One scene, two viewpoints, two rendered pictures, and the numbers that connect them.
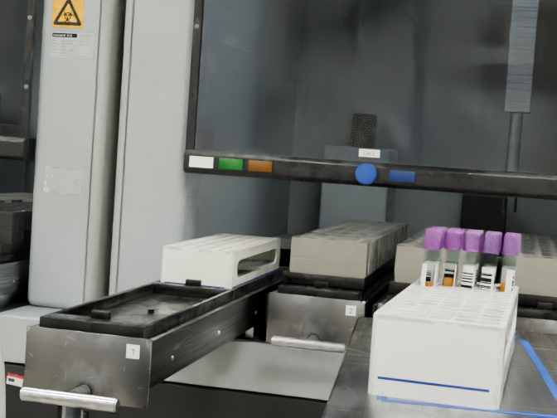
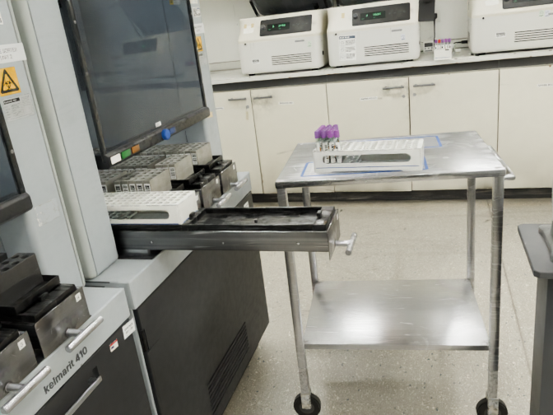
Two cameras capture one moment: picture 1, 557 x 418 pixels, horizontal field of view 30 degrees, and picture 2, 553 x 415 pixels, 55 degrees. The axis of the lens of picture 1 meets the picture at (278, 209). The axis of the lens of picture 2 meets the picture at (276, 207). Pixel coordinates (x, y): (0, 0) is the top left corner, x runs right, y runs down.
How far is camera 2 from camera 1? 169 cm
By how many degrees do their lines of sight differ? 84
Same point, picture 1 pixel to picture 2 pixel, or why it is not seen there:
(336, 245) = (161, 175)
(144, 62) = (62, 106)
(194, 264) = (188, 205)
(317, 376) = not seen: hidden behind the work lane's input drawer
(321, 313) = not seen: hidden behind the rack
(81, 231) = (67, 240)
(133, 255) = (95, 235)
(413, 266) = (179, 170)
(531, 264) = (201, 151)
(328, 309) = not seen: hidden behind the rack
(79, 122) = (42, 165)
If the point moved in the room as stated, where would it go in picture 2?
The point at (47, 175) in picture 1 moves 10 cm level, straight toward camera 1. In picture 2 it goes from (37, 213) to (90, 205)
